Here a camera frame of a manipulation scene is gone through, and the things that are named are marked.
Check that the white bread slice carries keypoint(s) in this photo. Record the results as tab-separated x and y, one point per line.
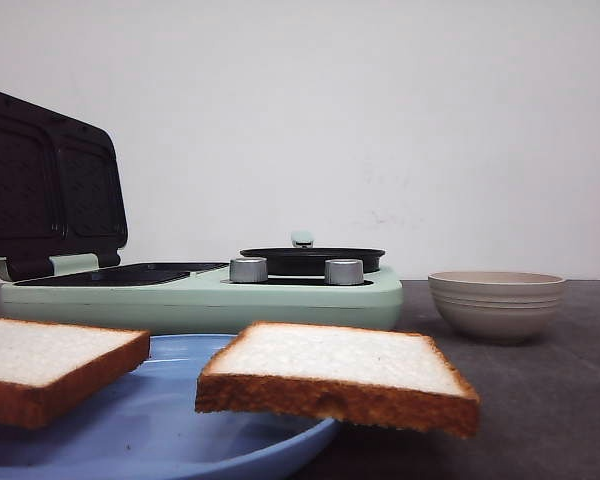
47	369
361	376

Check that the breakfast maker hinged lid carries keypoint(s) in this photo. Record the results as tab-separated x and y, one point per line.
60	192

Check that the mint green breakfast maker base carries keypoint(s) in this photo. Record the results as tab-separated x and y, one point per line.
198	297

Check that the right silver control knob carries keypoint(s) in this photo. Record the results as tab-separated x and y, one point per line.
344	272

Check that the silver control knob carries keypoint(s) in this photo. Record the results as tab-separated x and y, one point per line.
344	272
248	270

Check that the left silver control knob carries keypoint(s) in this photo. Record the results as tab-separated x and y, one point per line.
248	270

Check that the beige ribbed bowl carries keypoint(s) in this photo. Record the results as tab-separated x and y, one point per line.
498	307

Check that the blue plate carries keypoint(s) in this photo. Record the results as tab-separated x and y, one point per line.
144	426

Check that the black frying pan mint handle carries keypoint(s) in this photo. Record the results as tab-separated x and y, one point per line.
304	259

